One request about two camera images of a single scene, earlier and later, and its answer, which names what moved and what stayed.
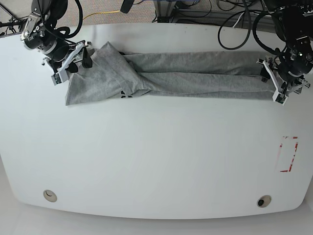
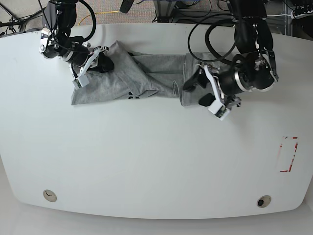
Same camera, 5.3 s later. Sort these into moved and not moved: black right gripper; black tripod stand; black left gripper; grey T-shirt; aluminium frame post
Moved: grey T-shirt; black left gripper; black right gripper
Not moved: black tripod stand; aluminium frame post
